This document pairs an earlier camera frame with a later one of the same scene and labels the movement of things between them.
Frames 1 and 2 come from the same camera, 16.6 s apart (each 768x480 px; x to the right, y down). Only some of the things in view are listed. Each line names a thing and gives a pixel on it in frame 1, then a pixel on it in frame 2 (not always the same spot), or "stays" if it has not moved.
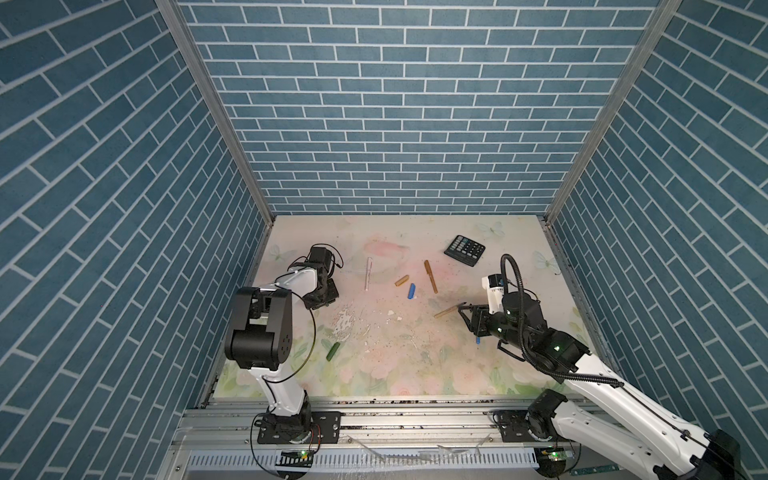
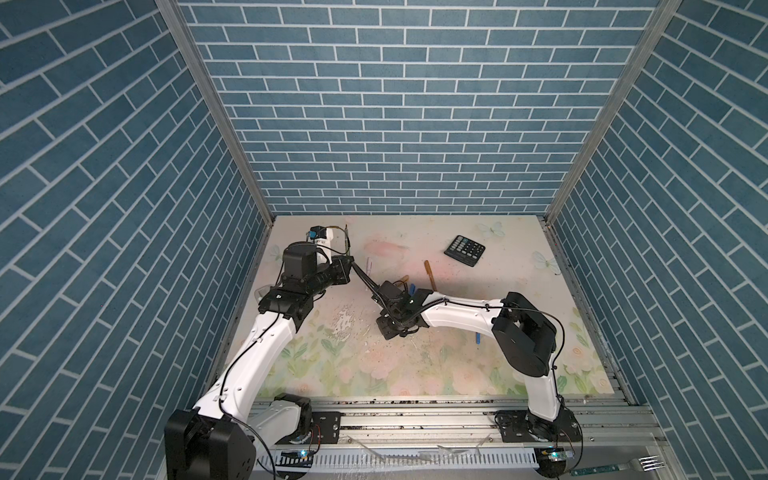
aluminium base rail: [409, 439] stays
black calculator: [465, 250] stays
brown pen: [431, 276] stays
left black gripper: [332, 293] to [338, 265]
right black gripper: [479, 316] to [386, 332]
